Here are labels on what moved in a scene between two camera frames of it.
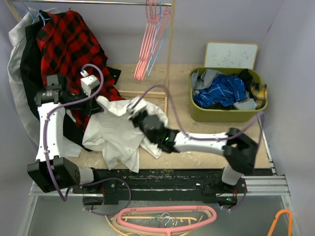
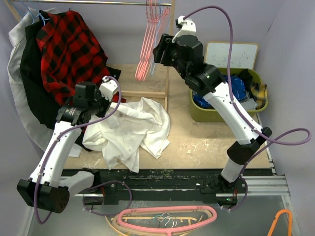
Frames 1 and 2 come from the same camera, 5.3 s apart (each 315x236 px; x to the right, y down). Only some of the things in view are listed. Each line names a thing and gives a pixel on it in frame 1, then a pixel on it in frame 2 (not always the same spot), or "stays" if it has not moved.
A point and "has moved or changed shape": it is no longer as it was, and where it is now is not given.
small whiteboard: (231, 54) stays
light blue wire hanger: (163, 12) has moved or changed shape
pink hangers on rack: (153, 34) stays
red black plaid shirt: (67, 46) stays
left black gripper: (92, 106) -> (107, 103)
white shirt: (115, 133) stays
